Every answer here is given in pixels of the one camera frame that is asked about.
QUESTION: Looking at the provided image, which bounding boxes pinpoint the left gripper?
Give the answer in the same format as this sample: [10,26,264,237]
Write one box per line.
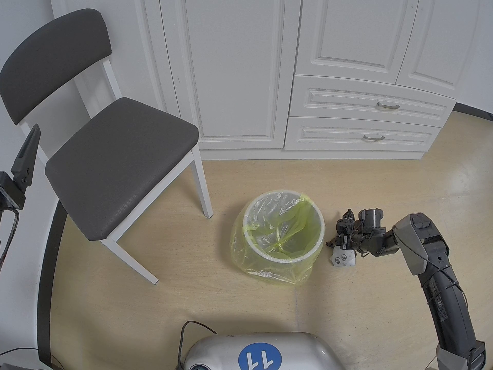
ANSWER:
[0,124,41,210]

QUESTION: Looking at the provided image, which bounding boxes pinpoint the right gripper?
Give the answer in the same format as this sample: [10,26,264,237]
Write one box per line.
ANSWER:
[334,226,361,254]

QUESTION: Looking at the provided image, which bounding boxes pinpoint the black plastic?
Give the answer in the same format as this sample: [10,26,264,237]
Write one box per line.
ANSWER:
[327,208,358,249]

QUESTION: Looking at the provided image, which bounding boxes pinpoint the white printed wrapper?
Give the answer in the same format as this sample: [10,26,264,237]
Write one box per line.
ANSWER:
[328,245,358,270]

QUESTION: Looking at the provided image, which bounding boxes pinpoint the yellow plastic bag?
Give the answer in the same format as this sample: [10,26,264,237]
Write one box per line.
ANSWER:
[230,189,326,286]

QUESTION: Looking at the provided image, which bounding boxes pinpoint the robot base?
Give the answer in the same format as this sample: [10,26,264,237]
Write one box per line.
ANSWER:
[184,331,346,370]

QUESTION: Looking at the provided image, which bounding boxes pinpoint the grey trash bin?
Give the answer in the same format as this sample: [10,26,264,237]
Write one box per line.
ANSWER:
[242,190,324,281]

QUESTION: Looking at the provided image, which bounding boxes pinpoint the grey and white chair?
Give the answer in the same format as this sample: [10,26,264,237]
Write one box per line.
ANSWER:
[0,8,214,285]

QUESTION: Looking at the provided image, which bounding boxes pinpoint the white wardrobe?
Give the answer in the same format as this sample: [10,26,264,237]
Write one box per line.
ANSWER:
[47,0,483,161]

